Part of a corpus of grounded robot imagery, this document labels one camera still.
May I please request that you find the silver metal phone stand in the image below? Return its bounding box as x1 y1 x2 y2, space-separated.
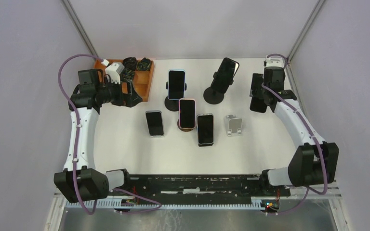
224 115 243 137

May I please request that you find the black cable bundle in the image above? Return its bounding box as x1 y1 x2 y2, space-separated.
119 57 138 84
136 57 152 72

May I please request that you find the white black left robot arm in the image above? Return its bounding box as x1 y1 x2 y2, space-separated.
53 67 142 203

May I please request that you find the black folding phone stand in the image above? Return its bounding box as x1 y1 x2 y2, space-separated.
198 143 214 147

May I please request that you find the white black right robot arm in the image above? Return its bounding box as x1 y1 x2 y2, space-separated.
250 66 339 196

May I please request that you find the black round tall stand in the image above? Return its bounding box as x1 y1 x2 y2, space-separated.
203 72 234 105

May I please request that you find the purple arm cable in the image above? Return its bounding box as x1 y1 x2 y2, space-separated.
261 53 329 216
58 53 163 215

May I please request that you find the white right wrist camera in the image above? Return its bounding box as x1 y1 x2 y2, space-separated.
264 56 285 68

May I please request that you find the orange wooden organizer tray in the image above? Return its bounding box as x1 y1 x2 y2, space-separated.
93 59 155 102

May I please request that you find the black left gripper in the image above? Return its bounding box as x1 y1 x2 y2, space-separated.
96 77 142 108

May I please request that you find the white slotted cable duct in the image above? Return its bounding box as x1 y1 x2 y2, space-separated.
64 196 280 211

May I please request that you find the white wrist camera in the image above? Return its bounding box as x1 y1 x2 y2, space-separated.
101 59 124 84
264 56 285 68

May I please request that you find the round wooden base stand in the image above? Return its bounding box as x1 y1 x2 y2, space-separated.
177 120 196 132

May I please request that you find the black cable bundle right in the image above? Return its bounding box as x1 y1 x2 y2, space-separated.
136 57 152 72

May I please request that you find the blue case smartphone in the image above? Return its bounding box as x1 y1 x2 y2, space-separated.
167 69 185 100

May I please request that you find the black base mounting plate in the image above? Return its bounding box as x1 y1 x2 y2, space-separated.
122 174 291 205

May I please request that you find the silver edge smartphone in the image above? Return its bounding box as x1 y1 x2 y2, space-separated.
145 110 164 137

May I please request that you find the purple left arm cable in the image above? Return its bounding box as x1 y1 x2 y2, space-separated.
58 53 163 215

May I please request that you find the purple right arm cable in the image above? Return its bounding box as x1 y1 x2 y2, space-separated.
261 53 329 216

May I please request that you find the black round clamp stand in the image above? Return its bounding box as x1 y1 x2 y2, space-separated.
164 82 187 112

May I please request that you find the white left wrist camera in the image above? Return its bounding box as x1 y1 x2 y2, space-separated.
101 59 124 84

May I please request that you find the black cable bundle left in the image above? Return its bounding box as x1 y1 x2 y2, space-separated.
119 57 138 84

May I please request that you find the pink case smartphone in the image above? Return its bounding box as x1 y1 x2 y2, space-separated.
179 99 196 129

